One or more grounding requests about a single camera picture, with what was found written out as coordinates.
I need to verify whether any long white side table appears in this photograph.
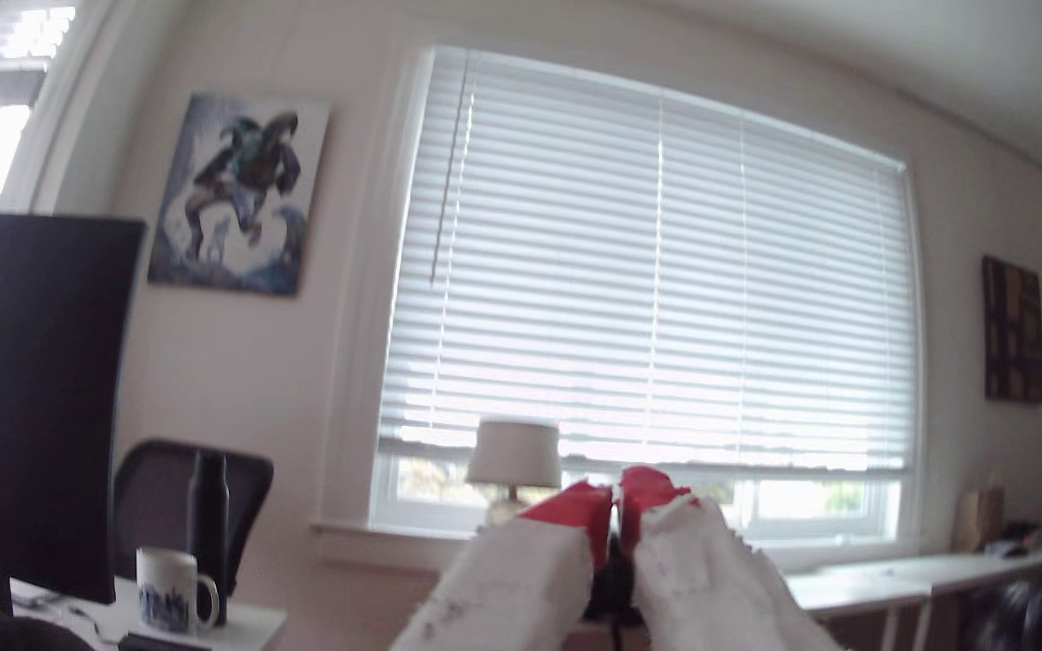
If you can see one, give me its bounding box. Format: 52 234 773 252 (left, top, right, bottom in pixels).
783 550 1042 651

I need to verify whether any white blind tilt wand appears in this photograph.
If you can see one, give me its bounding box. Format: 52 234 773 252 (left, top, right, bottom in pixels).
431 86 472 286

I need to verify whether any black mesh office chair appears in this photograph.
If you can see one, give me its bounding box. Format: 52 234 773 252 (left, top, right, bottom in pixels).
112 438 275 600

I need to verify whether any white printed mug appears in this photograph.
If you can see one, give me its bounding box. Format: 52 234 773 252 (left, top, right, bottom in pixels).
134 547 221 636

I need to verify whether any white computer desk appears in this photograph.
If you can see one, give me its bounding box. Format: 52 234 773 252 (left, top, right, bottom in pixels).
0 565 289 651

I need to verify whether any white shade table lamp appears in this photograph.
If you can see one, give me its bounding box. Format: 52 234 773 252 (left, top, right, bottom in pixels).
465 418 564 530

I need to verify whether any black computer monitor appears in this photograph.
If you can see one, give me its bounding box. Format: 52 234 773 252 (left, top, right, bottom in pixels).
0 212 147 616

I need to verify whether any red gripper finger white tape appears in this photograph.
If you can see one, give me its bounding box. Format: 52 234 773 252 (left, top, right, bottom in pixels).
390 481 613 651
619 465 848 651

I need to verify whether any large white window blind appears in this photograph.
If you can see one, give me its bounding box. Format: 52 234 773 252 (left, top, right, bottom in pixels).
376 45 926 477

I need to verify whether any brown paper bag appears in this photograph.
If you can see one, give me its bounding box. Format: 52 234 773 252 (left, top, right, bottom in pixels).
953 483 1006 553

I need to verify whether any blue figure wall painting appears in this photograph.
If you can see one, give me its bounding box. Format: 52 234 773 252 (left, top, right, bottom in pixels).
147 90 332 298

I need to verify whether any dark square wall art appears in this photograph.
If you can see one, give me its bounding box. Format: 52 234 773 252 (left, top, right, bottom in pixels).
980 255 1042 404

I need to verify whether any black drink bottle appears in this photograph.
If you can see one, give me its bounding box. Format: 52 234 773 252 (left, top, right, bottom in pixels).
186 450 231 627

